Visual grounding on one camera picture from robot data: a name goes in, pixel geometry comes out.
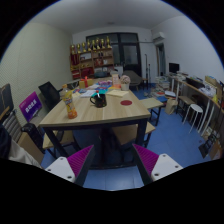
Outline yellow gift box red ribbon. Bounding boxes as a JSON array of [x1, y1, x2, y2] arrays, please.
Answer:
[[78, 78, 95, 90]]

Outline beige paper bag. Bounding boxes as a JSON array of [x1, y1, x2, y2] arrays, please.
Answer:
[[164, 98, 179, 116]]

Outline yellow-labelled drink bottle orange cap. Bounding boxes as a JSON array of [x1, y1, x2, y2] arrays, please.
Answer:
[[63, 83, 79, 120]]

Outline black office chair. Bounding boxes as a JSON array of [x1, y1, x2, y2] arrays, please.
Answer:
[[38, 81, 63, 111]]

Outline pink flowers in white pot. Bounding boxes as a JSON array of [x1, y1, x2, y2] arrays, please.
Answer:
[[119, 74, 132, 92]]

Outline beige notebook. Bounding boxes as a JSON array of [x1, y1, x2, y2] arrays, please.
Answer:
[[105, 89, 130, 99]]

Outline black mug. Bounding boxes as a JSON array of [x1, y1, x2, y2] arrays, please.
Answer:
[[89, 93, 108, 109]]

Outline grey-brown armchair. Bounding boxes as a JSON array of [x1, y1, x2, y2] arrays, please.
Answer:
[[123, 69, 144, 91]]

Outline small wooden side table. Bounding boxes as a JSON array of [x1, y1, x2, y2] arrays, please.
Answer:
[[139, 97, 165, 127]]

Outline person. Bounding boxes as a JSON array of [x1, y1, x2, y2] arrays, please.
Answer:
[[0, 123, 43, 169]]

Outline wooden shelf unit with trophies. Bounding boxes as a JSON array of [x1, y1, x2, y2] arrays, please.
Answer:
[[69, 35, 115, 80]]

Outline purple sign board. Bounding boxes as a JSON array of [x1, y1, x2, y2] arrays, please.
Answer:
[[18, 91, 43, 123]]

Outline white round stool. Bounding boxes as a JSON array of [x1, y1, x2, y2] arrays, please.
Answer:
[[182, 103, 204, 134]]

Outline long cluttered wall desk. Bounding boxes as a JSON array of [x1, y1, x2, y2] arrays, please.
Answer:
[[166, 74, 224, 134]]

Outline flat round red coaster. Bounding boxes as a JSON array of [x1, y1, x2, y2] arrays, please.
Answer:
[[119, 99, 134, 107]]

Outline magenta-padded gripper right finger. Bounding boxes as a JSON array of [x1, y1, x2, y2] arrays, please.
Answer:
[[131, 143, 184, 186]]

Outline upright orange carton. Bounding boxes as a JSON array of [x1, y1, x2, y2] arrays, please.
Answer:
[[111, 73, 120, 87]]

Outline white wall air conditioner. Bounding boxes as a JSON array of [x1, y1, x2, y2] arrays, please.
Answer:
[[152, 31, 166, 44]]

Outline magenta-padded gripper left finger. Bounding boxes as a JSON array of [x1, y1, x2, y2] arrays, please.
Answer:
[[44, 144, 96, 187]]

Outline dark framed glass door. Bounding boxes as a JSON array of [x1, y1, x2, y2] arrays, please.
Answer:
[[85, 32, 143, 77]]

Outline wooden bench seat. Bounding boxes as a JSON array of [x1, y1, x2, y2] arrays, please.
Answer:
[[111, 121, 157, 148]]

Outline brown wooden stool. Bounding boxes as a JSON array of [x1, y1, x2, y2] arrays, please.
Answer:
[[175, 95, 196, 121]]

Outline black computer monitor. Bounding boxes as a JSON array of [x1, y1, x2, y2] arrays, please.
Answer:
[[168, 62, 181, 74]]

